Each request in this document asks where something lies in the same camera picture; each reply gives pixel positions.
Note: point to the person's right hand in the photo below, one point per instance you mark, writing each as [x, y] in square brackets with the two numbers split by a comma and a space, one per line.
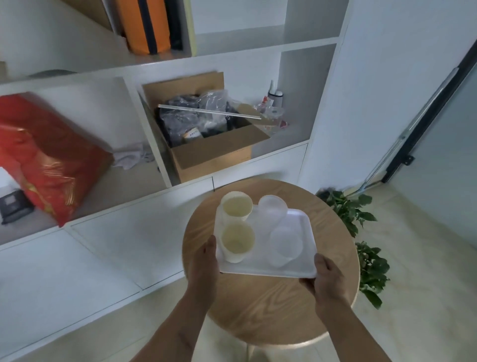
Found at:
[332, 280]

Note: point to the person's left hand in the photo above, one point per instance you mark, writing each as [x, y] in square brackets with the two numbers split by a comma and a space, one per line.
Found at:
[203, 269]

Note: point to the person's left thumb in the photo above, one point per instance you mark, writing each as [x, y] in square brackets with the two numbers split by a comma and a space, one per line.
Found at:
[212, 247]

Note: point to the person's right thumb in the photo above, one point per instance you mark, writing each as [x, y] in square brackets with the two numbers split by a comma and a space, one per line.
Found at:
[322, 263]

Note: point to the white plastic tray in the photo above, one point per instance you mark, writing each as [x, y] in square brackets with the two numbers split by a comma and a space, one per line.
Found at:
[298, 238]

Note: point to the person's right forearm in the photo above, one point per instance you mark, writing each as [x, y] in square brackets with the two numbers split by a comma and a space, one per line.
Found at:
[352, 333]

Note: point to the person's left forearm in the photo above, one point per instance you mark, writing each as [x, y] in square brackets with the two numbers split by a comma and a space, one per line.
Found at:
[175, 330]

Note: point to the white paper cup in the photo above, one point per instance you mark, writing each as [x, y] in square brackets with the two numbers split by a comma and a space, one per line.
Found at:
[237, 242]
[235, 207]

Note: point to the clear plastic cup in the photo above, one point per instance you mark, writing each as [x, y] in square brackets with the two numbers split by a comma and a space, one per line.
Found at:
[271, 216]
[284, 247]

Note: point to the green potted plant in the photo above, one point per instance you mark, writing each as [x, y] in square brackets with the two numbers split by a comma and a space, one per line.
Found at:
[367, 253]

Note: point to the round wooden side table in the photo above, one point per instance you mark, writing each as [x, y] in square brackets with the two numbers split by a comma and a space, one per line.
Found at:
[272, 302]

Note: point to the white shelf cabinet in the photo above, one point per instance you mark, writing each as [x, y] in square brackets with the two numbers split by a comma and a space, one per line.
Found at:
[111, 231]

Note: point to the brown cardboard box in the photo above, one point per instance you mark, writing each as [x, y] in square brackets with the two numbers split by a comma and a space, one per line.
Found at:
[220, 145]

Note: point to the white crumpled cloth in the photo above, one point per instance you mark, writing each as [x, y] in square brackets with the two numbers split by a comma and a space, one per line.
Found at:
[131, 156]

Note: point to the clear plastic bags with contents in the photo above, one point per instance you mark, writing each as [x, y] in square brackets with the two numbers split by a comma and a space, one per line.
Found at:
[197, 117]

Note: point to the long metal rod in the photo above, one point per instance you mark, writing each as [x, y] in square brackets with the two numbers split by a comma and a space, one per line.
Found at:
[208, 111]

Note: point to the clear plastic packets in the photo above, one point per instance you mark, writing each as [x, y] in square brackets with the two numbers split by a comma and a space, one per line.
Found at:
[272, 115]

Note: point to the silver metal pole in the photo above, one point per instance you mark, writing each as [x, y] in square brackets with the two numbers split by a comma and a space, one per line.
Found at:
[404, 130]

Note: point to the white bottle with black cap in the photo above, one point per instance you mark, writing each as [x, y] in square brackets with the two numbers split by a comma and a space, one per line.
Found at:
[276, 98]

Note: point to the red patterned bag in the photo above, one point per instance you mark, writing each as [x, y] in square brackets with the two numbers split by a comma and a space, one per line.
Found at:
[44, 149]

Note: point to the black device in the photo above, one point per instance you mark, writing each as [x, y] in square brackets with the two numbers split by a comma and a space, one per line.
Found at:
[13, 206]

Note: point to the orange and navy bag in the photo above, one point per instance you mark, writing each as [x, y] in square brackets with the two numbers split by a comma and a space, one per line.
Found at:
[143, 24]

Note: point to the black door frame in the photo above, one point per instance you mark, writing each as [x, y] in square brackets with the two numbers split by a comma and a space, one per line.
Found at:
[428, 119]

